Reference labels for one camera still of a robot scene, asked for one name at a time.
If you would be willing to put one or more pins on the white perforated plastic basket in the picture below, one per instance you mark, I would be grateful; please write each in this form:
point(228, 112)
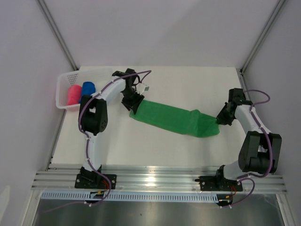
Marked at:
point(99, 77)

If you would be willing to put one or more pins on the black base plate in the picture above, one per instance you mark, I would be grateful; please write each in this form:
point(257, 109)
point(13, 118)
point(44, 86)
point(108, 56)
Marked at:
point(94, 182)
point(214, 183)

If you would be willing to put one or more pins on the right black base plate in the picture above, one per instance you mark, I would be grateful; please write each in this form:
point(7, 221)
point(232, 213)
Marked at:
point(214, 183)

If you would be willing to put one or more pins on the left aluminium frame post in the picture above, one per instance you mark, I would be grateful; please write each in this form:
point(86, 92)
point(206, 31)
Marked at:
point(56, 33)

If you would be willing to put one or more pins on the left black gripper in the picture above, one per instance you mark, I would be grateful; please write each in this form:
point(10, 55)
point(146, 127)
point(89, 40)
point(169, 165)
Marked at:
point(134, 104)

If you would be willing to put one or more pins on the right aluminium frame post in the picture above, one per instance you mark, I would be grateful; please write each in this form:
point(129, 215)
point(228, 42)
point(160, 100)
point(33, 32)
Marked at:
point(276, 12)

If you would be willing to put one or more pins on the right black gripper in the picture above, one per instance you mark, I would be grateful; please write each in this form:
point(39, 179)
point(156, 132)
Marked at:
point(220, 119)

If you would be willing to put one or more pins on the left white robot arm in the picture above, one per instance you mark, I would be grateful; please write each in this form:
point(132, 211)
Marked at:
point(93, 120)

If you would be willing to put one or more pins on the green towel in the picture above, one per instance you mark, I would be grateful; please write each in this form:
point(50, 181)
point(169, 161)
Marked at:
point(177, 120)

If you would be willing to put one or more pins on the aluminium frame post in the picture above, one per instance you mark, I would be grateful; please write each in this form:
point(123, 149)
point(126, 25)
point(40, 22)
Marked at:
point(276, 12)
point(56, 33)

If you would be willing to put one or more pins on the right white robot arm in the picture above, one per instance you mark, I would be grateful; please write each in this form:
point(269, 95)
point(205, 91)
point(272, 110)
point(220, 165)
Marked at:
point(260, 150)

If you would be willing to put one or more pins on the red towel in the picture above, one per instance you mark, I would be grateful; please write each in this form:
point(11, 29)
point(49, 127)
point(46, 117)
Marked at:
point(74, 94)

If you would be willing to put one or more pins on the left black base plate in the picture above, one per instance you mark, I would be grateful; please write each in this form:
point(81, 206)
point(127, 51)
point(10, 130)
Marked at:
point(94, 182)

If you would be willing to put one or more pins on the white slotted cable duct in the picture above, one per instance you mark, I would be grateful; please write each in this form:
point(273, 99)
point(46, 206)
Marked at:
point(131, 196)

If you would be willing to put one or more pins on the blue towel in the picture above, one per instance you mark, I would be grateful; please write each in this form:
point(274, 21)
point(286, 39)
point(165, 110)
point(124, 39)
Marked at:
point(88, 88)

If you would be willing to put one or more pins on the aluminium mounting rail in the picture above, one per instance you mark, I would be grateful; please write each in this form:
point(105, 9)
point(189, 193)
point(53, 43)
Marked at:
point(129, 178)

